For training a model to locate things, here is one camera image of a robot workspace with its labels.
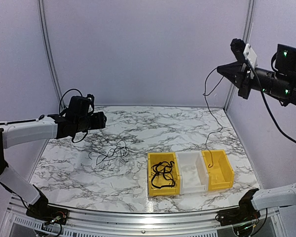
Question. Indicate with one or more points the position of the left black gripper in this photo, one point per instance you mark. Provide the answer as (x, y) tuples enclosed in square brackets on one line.
[(99, 122)]

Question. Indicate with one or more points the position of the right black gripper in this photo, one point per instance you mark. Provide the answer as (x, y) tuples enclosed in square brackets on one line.
[(233, 70)]

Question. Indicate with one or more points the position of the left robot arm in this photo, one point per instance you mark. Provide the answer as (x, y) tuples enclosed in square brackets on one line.
[(78, 117)]

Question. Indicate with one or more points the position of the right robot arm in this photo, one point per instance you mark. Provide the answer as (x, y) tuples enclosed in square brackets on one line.
[(283, 62)]

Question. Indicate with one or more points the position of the left yellow bin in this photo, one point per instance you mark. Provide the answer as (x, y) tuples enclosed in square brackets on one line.
[(163, 174)]

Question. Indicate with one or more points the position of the yellow bin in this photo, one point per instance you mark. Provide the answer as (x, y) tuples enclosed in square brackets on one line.
[(221, 174), (163, 174)]

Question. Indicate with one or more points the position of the right yellow bin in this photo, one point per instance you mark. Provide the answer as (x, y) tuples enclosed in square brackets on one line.
[(221, 174)]

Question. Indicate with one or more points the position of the white translucent bin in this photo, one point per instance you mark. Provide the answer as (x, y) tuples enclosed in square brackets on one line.
[(194, 177)]

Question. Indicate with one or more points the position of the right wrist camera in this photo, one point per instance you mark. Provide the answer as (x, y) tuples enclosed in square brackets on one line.
[(244, 52)]

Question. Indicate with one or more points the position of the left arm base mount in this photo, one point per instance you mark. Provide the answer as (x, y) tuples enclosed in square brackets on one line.
[(43, 211)]

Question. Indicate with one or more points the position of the aluminium front rail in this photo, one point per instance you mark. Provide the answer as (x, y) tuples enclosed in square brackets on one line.
[(89, 223)]

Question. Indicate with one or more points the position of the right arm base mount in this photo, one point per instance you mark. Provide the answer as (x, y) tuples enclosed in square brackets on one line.
[(242, 213)]

